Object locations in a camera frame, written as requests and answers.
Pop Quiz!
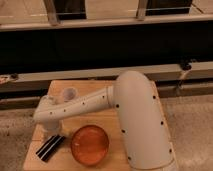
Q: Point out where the aluminium frame rail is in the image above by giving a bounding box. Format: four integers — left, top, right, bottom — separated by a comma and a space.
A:
0, 61, 213, 93

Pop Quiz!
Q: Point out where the orange bowl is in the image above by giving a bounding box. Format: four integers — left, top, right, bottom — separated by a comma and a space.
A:
70, 125, 109, 166

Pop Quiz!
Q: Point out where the small ceramic cup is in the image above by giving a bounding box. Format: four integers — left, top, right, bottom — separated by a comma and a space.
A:
62, 87, 77, 102

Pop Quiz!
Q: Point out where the black clamp on rail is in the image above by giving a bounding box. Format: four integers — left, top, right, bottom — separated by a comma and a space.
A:
180, 59, 196, 71

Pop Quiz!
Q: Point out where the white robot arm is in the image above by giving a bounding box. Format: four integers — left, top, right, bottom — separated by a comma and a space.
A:
34, 71, 178, 171

